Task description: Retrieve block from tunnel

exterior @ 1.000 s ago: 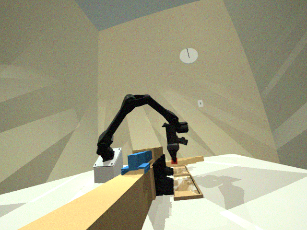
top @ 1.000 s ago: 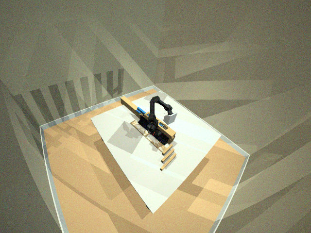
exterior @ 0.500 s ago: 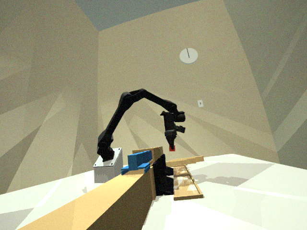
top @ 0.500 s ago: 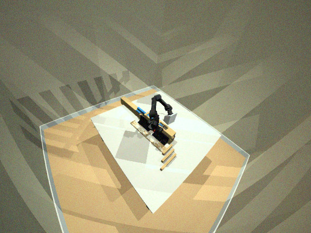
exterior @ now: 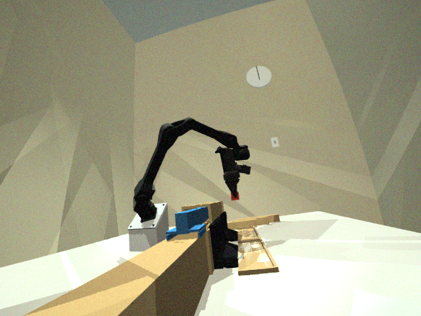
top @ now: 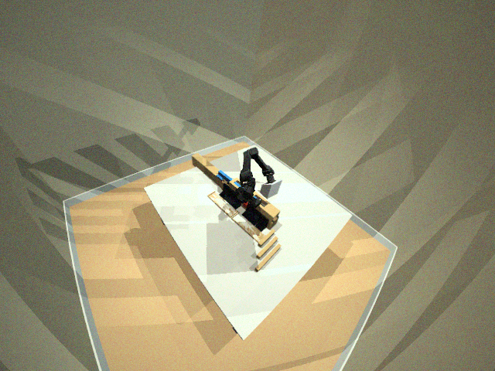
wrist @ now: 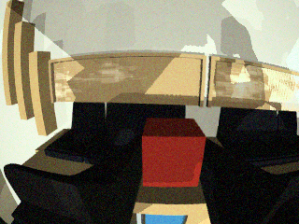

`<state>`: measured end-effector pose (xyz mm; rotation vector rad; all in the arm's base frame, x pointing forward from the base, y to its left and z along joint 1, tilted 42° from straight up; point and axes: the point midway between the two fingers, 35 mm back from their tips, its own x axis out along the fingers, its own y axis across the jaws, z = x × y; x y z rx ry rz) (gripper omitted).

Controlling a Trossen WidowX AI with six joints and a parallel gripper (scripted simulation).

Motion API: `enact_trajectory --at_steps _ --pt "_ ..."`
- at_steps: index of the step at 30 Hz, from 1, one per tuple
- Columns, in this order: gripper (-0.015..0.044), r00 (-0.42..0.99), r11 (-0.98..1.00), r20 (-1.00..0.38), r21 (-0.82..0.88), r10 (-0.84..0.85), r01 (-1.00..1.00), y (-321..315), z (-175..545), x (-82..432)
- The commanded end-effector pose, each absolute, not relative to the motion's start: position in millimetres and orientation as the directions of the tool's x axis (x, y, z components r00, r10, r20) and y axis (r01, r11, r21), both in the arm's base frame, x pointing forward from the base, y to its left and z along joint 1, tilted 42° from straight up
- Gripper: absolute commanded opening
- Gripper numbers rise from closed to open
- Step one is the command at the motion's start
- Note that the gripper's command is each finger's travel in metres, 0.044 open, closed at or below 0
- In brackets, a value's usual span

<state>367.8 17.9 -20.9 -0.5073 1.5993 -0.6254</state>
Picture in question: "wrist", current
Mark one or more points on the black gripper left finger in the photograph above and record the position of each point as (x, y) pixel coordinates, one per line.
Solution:
(102, 194)

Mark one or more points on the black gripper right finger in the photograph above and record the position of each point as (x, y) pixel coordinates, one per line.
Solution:
(238, 192)

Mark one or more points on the red cube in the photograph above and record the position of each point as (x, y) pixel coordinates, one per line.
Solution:
(172, 152)

